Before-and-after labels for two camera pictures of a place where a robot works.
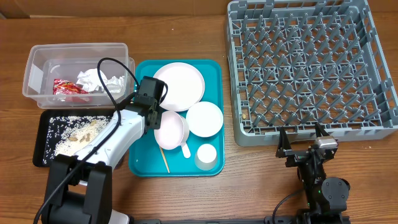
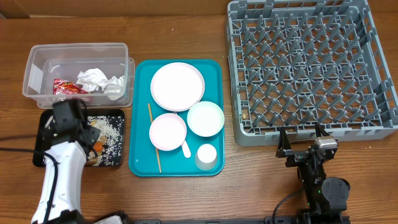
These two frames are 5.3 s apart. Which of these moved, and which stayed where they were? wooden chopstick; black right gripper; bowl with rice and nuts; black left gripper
Moved: wooden chopstick; black left gripper
Stayed: bowl with rice and nuts; black right gripper
